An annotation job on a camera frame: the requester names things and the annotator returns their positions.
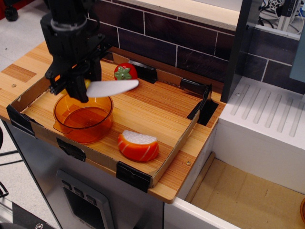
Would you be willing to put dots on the cardboard fence with black tape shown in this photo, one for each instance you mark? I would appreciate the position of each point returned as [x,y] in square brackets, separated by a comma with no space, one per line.
[157,109]

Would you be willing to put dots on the salmon sushi toy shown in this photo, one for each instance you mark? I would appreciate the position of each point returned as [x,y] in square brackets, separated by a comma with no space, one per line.
[138,147]

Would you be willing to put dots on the red toy tomato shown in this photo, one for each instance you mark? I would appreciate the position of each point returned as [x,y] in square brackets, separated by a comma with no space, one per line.
[125,71]

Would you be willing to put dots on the grey toy oven front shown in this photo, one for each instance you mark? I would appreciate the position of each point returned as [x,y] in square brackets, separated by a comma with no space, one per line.
[80,195]

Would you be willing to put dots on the dark grey vertical post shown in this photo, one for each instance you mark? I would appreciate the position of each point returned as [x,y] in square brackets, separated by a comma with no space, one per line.
[248,19]

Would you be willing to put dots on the orange transparent plastic pot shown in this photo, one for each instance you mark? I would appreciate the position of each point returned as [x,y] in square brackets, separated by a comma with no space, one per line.
[84,123]

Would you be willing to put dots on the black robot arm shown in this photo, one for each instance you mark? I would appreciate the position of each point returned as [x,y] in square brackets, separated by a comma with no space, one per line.
[68,12]

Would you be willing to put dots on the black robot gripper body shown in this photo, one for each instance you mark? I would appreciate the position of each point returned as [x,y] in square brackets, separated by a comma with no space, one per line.
[70,44]

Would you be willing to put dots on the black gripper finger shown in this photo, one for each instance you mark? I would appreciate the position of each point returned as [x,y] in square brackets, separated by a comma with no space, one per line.
[95,70]
[76,89]

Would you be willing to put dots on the yellow handled white toy knife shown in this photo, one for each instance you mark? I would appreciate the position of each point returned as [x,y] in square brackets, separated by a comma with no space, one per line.
[99,89]

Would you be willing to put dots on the white toy sink unit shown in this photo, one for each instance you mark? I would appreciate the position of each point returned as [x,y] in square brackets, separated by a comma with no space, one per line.
[250,174]

